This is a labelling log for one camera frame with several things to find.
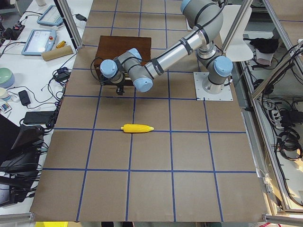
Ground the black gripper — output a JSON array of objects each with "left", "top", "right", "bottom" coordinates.
[{"left": 116, "top": 84, "right": 124, "bottom": 95}]

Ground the yellow corn cob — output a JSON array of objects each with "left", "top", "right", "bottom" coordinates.
[{"left": 121, "top": 124, "right": 154, "bottom": 133}]

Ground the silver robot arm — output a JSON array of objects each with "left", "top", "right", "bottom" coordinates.
[{"left": 98, "top": 0, "right": 233, "bottom": 95}]

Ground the dark brown wooden cabinet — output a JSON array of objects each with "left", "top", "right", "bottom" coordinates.
[{"left": 93, "top": 35, "right": 152, "bottom": 78}]

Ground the brown cardboard tube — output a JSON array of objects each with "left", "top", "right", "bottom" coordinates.
[{"left": 41, "top": 45, "right": 73, "bottom": 61}]

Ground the yellow tool on desk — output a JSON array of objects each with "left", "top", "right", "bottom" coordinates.
[{"left": 56, "top": 41, "right": 66, "bottom": 49}]

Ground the black flat laptop brick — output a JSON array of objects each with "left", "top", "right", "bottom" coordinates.
[{"left": 23, "top": 111, "right": 54, "bottom": 125}]

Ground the lower blue teach pendant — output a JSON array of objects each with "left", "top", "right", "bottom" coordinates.
[{"left": 21, "top": 29, "right": 57, "bottom": 56}]

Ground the blue teach pendant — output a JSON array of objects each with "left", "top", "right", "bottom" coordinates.
[
  {"left": 37, "top": 5, "right": 63, "bottom": 26},
  {"left": 21, "top": 29, "right": 57, "bottom": 56}
]

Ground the black power adapter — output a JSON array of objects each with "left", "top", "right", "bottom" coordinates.
[{"left": 18, "top": 90, "right": 31, "bottom": 106}]

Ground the upper blue teach pendant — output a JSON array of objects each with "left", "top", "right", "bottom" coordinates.
[{"left": 37, "top": 5, "right": 63, "bottom": 26}]

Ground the green white bowl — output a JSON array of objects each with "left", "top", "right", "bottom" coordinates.
[{"left": 0, "top": 68, "right": 15, "bottom": 88}]

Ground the colourful remote control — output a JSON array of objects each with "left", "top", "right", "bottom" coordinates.
[{"left": 0, "top": 102, "right": 12, "bottom": 114}]

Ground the white chair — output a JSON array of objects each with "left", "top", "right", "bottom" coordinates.
[{"left": 220, "top": 5, "right": 253, "bottom": 62}]

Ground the black cloth on chair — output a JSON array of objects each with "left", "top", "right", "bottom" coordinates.
[{"left": 250, "top": 38, "right": 279, "bottom": 53}]

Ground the white power strip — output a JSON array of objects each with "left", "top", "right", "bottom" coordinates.
[{"left": 263, "top": 99, "right": 284, "bottom": 130}]

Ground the aluminium frame post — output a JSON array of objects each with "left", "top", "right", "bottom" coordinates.
[{"left": 54, "top": 0, "right": 83, "bottom": 50}]

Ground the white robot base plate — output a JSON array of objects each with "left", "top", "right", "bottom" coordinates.
[{"left": 193, "top": 72, "right": 233, "bottom": 101}]

